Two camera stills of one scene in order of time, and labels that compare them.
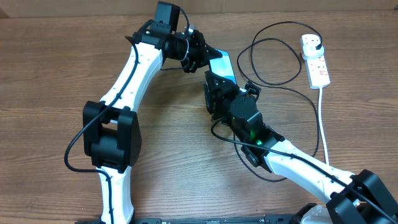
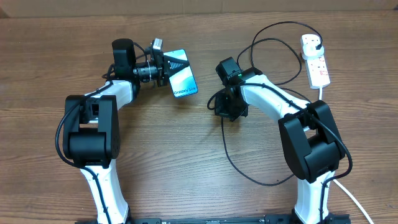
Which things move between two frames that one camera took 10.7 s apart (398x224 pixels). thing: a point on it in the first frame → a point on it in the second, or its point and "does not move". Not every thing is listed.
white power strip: x=317 y=73 does not move
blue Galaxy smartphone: x=222 y=65 → x=182 y=81
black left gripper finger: x=210 y=53 → x=172 y=65
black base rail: x=207 y=220 does not move
